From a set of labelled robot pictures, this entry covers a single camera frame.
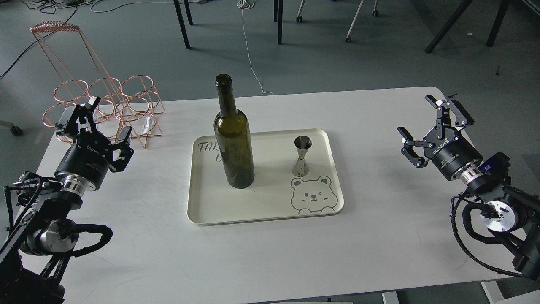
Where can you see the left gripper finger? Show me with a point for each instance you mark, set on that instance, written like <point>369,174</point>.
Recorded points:
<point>126,152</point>
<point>78,119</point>

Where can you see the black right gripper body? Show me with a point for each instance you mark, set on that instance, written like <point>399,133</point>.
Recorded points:
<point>450,153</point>

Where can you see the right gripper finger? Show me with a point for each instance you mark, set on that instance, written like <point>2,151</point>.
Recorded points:
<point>450,115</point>
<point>409,143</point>

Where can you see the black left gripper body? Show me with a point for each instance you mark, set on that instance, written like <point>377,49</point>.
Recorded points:
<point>88,157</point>

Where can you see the silver steel jigger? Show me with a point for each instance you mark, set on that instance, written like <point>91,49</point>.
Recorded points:
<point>300,167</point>

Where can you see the dark green wine bottle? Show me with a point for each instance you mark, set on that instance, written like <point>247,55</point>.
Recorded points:
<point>231,128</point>

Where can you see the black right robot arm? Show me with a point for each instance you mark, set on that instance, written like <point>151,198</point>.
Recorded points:
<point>495,212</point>

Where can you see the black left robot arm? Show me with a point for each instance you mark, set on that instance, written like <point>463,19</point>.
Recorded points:
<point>41,239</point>

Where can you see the cream bear serving tray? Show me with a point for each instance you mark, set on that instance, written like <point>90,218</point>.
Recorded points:
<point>275,193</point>

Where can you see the black table legs left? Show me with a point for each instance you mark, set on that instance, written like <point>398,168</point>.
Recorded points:
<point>181,21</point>

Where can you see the white rolling chair base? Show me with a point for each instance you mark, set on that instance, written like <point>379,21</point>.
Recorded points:
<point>348,38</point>

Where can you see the black table legs centre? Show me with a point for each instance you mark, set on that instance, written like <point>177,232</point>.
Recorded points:
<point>278,17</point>

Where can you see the copper wire bottle rack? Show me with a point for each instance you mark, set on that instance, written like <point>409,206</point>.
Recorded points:
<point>133,102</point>

